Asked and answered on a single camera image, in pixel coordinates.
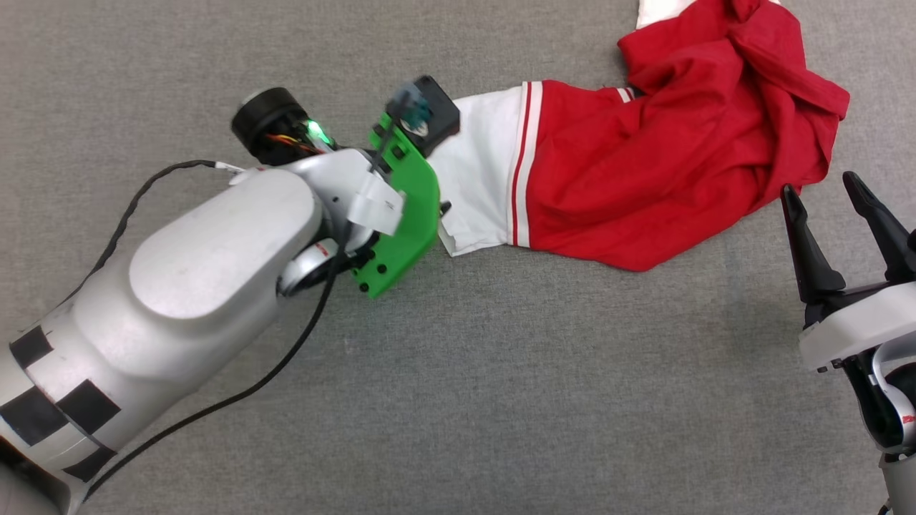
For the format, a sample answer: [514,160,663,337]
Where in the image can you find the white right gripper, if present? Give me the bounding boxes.
[780,171,916,373]

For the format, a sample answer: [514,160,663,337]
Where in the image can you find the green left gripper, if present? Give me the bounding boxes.
[230,87,453,300]

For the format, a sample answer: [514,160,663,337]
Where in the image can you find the red and white shirt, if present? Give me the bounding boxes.
[428,0,851,273]

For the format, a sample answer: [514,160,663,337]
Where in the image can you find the black cable with teal plug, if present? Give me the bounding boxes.
[82,89,434,501]

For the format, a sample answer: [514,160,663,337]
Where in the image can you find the thin black cable white label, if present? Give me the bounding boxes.
[61,160,248,305]

